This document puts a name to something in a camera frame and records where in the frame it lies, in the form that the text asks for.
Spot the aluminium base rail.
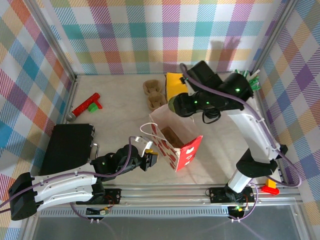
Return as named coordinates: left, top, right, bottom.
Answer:
left=24, top=184, right=302, bottom=208

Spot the red toy microphone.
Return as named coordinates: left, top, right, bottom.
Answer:
left=65, top=92, right=104, bottom=123

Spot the grey slotted cable duct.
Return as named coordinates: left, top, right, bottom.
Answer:
left=37, top=207, right=253, bottom=219

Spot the red paper gift bag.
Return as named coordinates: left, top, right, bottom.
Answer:
left=139, top=103, right=204, bottom=173

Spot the aluminium table side rail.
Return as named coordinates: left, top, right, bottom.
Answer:
left=64, top=74, right=80, bottom=126

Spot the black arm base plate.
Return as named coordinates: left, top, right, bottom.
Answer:
left=208, top=186, right=256, bottom=204
left=74, top=187, right=123, bottom=205

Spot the red toy brick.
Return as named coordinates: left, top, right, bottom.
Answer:
left=261, top=185, right=281, bottom=196

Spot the pulp cup carrier stack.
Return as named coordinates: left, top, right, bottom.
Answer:
left=142, top=79, right=168, bottom=112

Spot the black cup lid stack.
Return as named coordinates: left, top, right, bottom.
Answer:
left=202, top=109, right=222, bottom=125

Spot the black hard case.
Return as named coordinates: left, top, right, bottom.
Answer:
left=39, top=123, right=100, bottom=176

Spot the aluminium frame post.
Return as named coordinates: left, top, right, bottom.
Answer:
left=251, top=0, right=301, bottom=77
left=26, top=0, right=79, bottom=81

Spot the small circuit board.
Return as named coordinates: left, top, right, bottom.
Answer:
left=85, top=206, right=111, bottom=217

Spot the yellow folded cloth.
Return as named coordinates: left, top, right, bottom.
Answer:
left=164, top=72, right=191, bottom=101

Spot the green paper cup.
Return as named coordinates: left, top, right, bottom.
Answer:
left=167, top=96, right=181, bottom=114

